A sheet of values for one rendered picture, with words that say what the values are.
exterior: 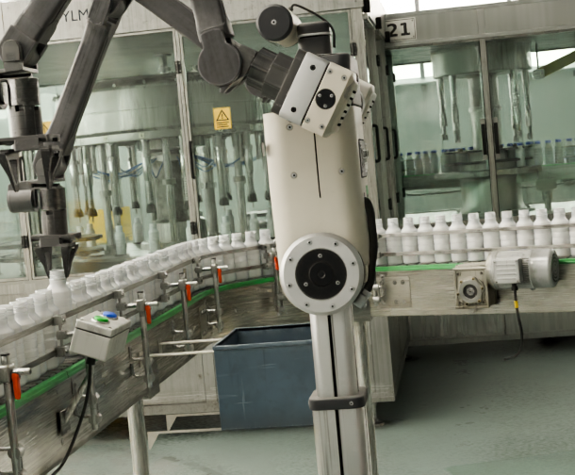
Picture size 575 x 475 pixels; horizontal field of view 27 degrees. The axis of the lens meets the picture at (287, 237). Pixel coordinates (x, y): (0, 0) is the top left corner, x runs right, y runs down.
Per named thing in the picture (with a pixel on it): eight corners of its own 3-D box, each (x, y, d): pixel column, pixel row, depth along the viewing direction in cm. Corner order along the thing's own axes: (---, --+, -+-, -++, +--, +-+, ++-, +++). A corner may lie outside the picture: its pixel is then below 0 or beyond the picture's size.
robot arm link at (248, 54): (264, 55, 206) (270, 57, 211) (212, 30, 207) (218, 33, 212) (242, 103, 207) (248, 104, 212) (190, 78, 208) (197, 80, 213)
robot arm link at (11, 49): (18, 38, 210) (36, 42, 219) (-43, 44, 212) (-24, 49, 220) (24, 106, 211) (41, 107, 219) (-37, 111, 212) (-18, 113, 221)
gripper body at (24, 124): (49, 143, 212) (45, 103, 212) (-5, 148, 214) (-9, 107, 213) (61, 144, 219) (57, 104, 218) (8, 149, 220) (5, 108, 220)
